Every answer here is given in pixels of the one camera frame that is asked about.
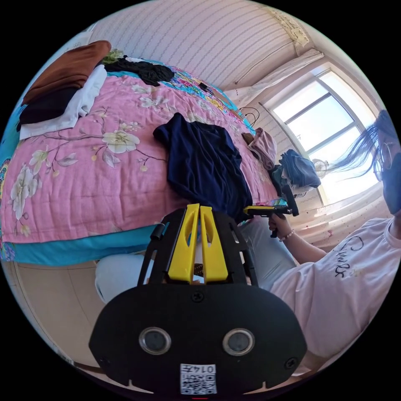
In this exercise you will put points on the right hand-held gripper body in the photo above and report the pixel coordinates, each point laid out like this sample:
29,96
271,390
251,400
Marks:
281,214

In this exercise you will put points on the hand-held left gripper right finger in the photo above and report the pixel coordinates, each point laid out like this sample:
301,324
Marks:
213,257

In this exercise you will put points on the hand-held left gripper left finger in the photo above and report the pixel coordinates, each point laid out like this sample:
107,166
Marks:
183,250

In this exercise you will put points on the dark teal short sleeve shirt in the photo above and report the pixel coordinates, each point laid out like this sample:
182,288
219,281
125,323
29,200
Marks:
203,163

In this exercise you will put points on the person's right forearm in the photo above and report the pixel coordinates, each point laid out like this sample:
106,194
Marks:
302,249

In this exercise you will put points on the person's right hand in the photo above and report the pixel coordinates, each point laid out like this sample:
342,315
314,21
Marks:
282,227

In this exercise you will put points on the pile of pink and denim clothes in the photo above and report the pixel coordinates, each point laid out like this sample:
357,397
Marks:
294,169

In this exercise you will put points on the white fan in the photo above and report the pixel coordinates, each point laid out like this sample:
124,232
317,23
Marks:
321,167

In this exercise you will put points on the person's body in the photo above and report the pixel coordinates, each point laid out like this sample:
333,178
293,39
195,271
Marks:
344,282

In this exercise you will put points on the window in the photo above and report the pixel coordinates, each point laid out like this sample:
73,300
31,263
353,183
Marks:
329,125

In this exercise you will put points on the bed with pink floral quilt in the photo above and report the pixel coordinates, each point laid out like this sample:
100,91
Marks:
78,188

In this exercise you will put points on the black garment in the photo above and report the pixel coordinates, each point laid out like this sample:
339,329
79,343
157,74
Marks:
147,70

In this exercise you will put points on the pile of brown black white clothes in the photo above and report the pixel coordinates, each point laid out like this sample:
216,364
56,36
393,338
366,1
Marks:
59,91

